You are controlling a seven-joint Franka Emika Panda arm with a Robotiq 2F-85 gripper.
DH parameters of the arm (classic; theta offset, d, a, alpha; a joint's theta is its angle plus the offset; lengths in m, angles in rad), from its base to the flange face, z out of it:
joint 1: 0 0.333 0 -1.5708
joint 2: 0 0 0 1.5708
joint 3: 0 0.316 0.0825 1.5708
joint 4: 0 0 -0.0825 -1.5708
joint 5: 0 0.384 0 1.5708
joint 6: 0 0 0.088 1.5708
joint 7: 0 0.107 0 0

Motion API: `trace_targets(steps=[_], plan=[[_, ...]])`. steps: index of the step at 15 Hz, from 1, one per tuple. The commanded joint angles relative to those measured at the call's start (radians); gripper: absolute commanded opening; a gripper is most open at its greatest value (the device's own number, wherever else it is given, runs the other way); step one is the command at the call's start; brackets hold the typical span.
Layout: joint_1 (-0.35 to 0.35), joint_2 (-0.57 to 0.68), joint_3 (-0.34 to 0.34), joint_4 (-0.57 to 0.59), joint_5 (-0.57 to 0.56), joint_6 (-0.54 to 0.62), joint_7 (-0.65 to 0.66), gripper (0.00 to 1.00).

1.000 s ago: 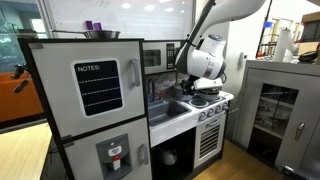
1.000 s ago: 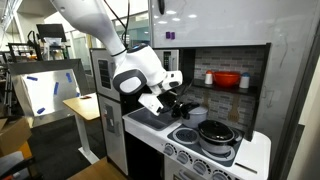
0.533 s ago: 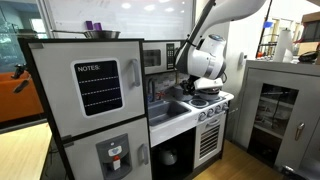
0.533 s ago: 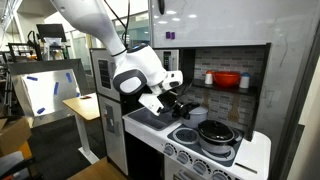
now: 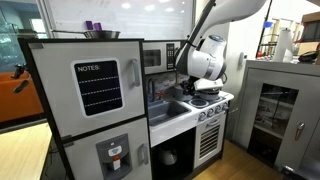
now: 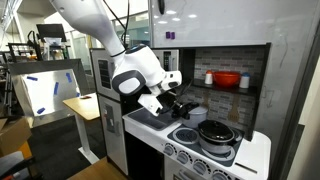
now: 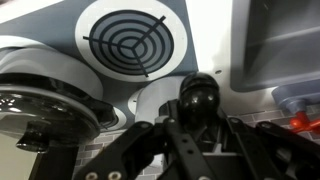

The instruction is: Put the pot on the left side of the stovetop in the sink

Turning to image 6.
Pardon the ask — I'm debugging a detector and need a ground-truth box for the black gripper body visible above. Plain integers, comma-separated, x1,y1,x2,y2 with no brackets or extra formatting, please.
161,90,188,118

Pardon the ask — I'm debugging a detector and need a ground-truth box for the dark grey printed stovetop panel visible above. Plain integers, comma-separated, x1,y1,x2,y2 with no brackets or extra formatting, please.
166,123,246,168

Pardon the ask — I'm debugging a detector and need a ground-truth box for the grey toy sink basin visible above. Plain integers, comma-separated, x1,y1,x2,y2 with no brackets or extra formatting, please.
127,107,179,131

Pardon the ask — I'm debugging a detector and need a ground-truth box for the glossy black pot lid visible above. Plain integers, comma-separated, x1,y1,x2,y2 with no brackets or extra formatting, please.
198,119,236,144

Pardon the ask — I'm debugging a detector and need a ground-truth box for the large grey pot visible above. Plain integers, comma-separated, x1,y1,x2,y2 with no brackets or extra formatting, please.
198,128,244,156

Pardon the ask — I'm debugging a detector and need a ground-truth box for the white shaker orange cap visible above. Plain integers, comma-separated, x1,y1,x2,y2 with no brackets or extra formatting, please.
204,69,214,85

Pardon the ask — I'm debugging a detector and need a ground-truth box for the grey stove knob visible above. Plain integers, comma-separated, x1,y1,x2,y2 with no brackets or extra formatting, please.
211,169,228,180
192,160,208,175
176,151,190,165
163,143,176,157

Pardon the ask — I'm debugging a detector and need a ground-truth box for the wooden toy spatula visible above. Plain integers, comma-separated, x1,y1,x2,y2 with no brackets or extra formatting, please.
228,96,241,123

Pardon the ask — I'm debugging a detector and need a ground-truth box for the red plastic bowl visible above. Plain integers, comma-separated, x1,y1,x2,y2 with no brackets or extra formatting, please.
213,70,242,88

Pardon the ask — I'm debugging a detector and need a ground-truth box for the grey toy oven door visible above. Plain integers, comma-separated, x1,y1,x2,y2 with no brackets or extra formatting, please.
163,154,214,180

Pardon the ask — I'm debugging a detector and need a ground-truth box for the white shaker blue cap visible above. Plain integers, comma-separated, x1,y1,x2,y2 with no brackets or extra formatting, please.
239,72,251,89

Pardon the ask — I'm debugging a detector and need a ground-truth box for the grey toy phone red button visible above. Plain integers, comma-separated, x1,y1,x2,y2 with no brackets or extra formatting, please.
104,103,117,135

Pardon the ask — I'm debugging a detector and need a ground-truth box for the white toy kitchen unit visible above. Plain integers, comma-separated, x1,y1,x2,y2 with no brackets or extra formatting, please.
89,42,273,180

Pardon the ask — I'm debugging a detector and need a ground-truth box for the grey fridge door with phone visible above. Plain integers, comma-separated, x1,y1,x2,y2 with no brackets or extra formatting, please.
98,94,129,176

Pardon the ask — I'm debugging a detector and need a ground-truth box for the grey fridge door black panel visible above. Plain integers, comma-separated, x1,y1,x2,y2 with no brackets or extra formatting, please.
90,49,122,102

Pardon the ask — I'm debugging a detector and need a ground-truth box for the wooden desk with white leg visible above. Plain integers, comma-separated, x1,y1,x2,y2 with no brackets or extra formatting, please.
62,92,101,165

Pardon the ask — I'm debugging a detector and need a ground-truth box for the black marker holder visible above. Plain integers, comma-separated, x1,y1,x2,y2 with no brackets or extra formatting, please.
157,0,166,15

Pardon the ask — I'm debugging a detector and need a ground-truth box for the grey framed leaning whiteboard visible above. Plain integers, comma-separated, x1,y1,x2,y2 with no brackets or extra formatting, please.
8,59,90,128

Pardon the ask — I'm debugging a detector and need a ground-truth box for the black computer monitor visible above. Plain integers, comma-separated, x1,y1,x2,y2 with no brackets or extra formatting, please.
35,23,68,43

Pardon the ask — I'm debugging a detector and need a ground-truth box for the orange storage block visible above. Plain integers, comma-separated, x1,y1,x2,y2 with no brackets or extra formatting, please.
18,141,33,160

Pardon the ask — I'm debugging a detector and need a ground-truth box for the black metal rack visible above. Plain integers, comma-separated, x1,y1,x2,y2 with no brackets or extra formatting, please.
6,42,44,63

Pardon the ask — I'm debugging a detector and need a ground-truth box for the brown cardboard box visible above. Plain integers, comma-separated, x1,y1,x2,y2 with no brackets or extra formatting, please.
0,115,33,158

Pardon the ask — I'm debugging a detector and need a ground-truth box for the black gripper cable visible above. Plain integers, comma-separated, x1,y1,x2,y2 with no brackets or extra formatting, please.
171,79,195,105

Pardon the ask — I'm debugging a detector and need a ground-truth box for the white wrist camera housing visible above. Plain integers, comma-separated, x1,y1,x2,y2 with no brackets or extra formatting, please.
137,92,165,117

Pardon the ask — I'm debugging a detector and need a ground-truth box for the grey oven door handle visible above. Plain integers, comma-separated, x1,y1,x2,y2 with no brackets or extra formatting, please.
176,169,198,180

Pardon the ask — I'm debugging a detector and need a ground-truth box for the grey fridge door handle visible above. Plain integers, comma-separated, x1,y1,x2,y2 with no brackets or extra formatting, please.
115,118,123,137

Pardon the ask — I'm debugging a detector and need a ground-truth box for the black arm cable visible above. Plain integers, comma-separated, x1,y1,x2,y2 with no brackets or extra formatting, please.
102,0,132,48

